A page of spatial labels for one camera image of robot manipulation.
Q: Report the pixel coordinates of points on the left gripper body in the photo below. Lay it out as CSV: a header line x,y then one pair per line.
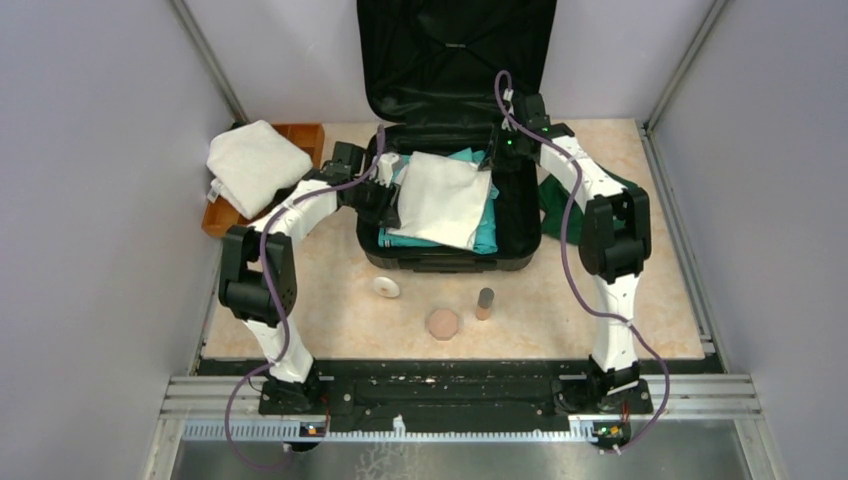
x,y
369,202

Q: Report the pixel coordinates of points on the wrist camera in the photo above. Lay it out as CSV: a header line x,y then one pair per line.
x,y
507,100
388,165

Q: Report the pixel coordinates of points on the dark green shirt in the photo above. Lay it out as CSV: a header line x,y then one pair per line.
x,y
553,199

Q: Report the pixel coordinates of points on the teal shirt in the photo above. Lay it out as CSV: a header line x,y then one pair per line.
x,y
466,155

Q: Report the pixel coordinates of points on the wooden tray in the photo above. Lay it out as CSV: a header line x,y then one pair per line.
x,y
219,215

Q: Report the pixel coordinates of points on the white shirt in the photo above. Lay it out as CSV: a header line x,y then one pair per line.
x,y
442,200

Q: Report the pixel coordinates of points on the aluminium frame rail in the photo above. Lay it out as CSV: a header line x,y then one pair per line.
x,y
210,427

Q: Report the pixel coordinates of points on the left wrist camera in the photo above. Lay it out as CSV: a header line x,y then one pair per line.
x,y
388,165

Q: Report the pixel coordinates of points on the tan bottle with grey cap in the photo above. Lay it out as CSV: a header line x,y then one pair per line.
x,y
484,304

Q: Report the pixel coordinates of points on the white folded towel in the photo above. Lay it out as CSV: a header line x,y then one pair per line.
x,y
250,164

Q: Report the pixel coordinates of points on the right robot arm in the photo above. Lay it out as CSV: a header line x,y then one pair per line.
x,y
615,234

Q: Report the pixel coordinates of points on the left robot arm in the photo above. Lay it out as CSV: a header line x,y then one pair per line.
x,y
258,277

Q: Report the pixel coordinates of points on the black open suitcase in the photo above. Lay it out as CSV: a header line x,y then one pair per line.
x,y
429,70

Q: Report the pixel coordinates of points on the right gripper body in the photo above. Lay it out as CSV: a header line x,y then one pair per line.
x,y
506,152

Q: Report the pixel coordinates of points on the turquoise shorts with striped waistband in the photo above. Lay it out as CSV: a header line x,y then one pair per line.
x,y
485,240

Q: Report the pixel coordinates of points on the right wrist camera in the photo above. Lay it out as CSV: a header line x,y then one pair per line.
x,y
507,100

